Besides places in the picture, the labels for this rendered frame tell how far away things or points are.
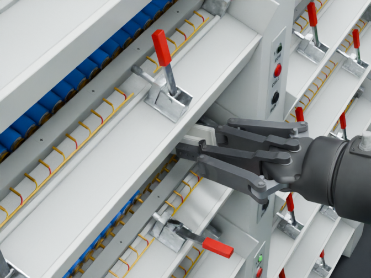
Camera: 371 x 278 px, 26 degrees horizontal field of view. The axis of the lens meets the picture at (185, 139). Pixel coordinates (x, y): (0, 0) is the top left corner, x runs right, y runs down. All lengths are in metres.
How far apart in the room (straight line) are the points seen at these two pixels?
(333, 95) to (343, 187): 0.66
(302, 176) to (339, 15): 0.53
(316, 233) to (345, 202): 0.93
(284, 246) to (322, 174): 0.63
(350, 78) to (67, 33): 1.03
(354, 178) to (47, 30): 0.39
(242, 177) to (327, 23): 0.50
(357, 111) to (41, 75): 1.28
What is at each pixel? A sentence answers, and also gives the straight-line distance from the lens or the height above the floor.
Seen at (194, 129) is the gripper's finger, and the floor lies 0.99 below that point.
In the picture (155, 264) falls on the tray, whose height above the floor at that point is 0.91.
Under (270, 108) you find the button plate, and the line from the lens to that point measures 1.05.
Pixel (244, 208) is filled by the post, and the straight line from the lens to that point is 1.14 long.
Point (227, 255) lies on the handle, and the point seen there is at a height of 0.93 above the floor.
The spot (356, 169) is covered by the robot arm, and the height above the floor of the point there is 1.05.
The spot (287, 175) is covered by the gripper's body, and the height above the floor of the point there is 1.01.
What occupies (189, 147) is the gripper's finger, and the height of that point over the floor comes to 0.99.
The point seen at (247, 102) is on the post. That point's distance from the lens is 1.02.
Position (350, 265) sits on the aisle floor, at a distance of 2.17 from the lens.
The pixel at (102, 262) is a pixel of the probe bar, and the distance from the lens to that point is 0.89.
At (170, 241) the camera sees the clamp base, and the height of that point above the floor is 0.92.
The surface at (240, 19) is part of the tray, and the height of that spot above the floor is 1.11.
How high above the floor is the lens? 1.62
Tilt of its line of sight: 41 degrees down
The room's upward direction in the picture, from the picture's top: straight up
